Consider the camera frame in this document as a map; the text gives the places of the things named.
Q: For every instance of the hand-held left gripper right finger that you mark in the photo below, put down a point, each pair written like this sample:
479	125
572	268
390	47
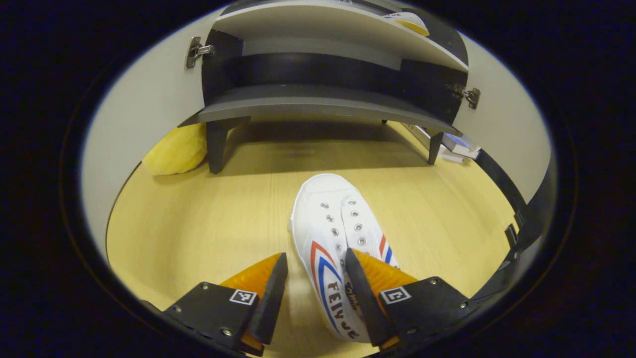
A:
362	293

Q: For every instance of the white and grey shoe cabinet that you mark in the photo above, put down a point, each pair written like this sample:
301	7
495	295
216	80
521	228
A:
318	99

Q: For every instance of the yellow plush toy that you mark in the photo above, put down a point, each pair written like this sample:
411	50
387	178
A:
176	151

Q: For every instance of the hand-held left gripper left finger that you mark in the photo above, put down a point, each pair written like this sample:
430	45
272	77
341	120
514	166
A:
271	298

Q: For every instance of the white striped canvas shoe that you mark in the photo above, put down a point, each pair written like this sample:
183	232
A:
410	22
328	209

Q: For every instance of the blue and white box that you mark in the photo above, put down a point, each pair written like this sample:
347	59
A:
459	144

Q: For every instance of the white cabinet door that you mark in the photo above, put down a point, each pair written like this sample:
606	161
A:
144	99
507	124

